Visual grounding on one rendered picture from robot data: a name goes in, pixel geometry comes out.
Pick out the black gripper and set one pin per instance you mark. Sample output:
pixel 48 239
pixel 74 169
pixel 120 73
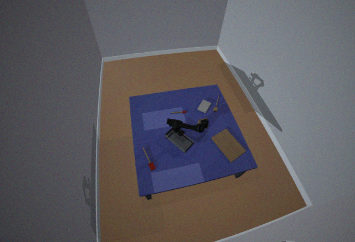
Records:
pixel 180 132

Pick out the light wooden board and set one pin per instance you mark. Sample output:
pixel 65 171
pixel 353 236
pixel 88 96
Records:
pixel 228 145

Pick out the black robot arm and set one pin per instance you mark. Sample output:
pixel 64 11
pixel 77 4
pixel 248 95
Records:
pixel 179 124

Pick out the grey roasting tin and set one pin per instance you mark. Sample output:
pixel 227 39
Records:
pixel 182 142

